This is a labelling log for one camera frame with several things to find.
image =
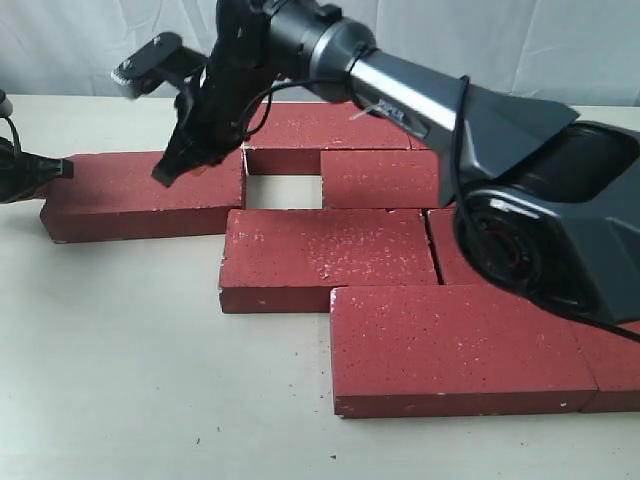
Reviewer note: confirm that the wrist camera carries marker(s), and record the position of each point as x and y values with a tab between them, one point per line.
163	59
6	107

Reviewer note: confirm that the large front red brick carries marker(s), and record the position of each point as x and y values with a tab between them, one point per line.
113	197

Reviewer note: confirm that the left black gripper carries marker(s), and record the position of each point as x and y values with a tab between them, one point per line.
17	176

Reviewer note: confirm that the red brick with white scuffs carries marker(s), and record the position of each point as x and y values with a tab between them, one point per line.
289	261

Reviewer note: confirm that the white fabric backdrop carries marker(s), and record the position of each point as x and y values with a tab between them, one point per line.
580	52

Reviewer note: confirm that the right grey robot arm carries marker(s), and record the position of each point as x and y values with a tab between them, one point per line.
546	204

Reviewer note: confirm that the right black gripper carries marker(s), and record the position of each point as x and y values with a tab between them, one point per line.
209	112

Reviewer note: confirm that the far right edge red brick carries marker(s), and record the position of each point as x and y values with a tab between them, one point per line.
614	364

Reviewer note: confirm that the third row red brick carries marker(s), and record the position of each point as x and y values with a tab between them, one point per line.
453	268

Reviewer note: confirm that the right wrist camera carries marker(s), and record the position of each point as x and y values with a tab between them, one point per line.
163	59

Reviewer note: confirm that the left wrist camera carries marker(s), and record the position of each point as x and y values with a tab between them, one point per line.
6	107

